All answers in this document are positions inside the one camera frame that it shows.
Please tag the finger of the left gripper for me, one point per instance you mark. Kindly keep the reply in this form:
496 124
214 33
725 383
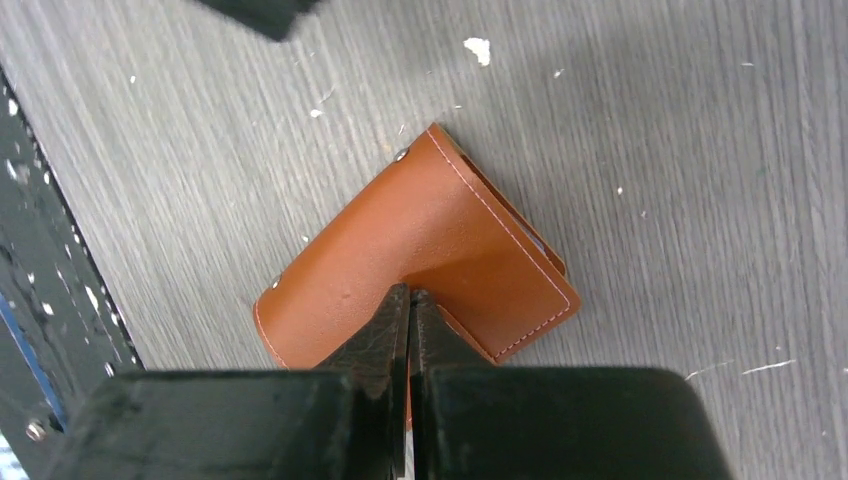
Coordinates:
273 19

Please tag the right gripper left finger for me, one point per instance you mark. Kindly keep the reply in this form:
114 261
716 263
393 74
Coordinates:
343 419

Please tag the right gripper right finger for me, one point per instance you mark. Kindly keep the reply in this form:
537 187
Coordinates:
474 420

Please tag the brown leather card holder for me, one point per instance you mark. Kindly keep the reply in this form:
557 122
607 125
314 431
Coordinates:
433 221

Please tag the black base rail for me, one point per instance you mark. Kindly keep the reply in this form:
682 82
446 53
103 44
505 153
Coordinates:
61 333

